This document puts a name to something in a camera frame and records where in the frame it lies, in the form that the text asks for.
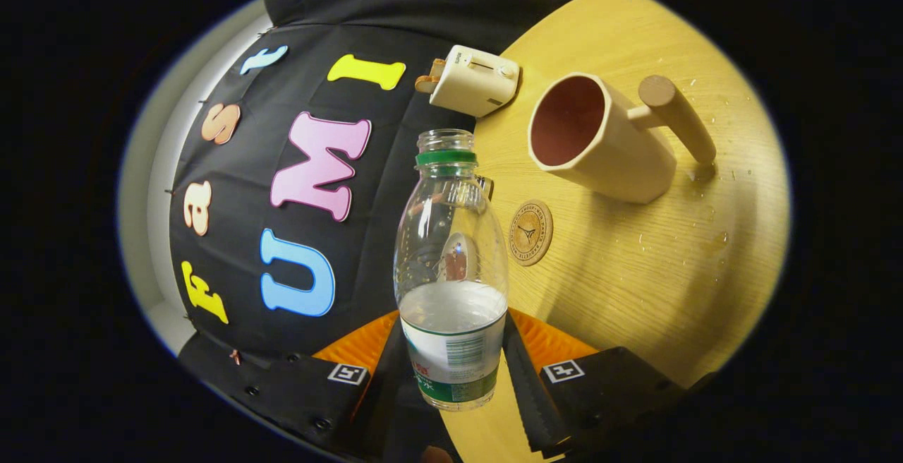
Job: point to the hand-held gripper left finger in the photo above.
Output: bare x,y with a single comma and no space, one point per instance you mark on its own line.
388,406

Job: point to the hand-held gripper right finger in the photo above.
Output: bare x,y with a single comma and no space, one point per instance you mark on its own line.
536,406

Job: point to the clear plastic juice bottle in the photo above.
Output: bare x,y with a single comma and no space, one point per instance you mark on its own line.
451,336

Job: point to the round wooden coaster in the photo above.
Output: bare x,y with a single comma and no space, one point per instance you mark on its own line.
530,232

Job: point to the red clip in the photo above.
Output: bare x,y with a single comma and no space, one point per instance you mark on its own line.
235,358

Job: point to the wooden table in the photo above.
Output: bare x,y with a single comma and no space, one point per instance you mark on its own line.
635,272

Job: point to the black backdrop cloth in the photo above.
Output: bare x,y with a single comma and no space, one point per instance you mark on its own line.
381,237

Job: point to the toast slice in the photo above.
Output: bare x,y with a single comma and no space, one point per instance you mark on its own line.
439,65
425,84

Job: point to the white toaster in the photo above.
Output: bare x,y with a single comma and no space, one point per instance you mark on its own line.
473,82

